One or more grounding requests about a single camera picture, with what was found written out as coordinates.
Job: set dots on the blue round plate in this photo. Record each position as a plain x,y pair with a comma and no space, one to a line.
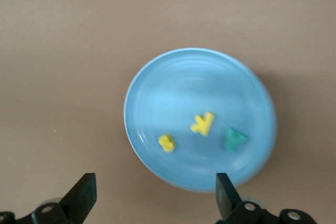
183,90

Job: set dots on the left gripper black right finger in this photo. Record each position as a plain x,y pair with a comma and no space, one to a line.
225,200

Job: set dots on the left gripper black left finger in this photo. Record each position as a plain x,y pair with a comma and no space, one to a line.
78,197

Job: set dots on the yellow foam letter k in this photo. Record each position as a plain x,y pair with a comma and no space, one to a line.
202,124

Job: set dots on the teal foam letter y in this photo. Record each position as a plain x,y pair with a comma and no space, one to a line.
233,140

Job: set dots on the yellow foam letter s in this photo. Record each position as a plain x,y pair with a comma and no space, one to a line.
166,143

